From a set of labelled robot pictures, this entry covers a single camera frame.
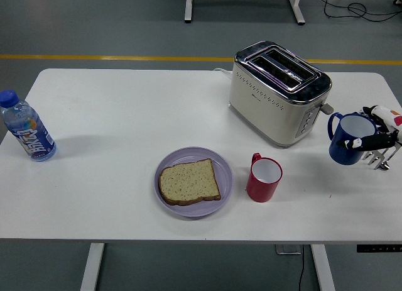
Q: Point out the red enamel mug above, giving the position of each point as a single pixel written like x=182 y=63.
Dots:
x=260 y=190

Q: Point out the lilac plate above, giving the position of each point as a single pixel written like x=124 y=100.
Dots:
x=226 y=178

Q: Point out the blue enamel mug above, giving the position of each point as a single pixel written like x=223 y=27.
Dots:
x=342 y=156

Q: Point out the silver metal toast rack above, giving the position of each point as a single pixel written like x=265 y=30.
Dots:
x=378 y=160

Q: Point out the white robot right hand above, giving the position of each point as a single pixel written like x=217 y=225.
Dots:
x=391 y=118

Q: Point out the cream and chrome toaster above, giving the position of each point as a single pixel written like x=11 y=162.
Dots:
x=267 y=115

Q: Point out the brown bread slice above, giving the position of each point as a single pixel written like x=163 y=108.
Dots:
x=188 y=182

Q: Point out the grey bracket under table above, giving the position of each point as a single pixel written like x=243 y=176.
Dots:
x=287 y=250

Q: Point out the blue-capped water bottle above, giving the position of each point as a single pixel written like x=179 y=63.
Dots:
x=34 y=140

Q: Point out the black table control panel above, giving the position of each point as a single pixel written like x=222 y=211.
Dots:
x=377 y=248

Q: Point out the white background table leg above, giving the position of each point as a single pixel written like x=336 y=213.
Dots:
x=296 y=8
x=188 y=8

